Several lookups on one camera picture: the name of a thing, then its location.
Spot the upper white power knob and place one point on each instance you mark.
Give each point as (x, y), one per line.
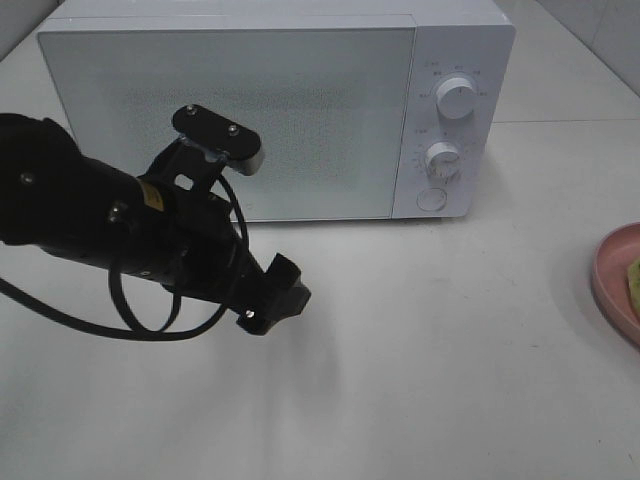
(456, 97)

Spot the round white door button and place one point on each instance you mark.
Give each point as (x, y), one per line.
(431, 199)

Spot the white timer knob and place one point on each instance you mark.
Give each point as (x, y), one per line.
(442, 160)

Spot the white microwave door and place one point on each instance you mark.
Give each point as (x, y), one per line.
(328, 106)

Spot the toy sandwich with lettuce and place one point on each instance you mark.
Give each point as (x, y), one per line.
(633, 283)

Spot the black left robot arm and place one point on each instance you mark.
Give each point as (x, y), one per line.
(83, 210)

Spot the pink round plate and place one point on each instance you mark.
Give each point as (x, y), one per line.
(613, 257)

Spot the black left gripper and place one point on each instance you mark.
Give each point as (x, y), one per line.
(214, 260)

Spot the white microwave oven body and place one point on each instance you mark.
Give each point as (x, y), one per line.
(471, 38)

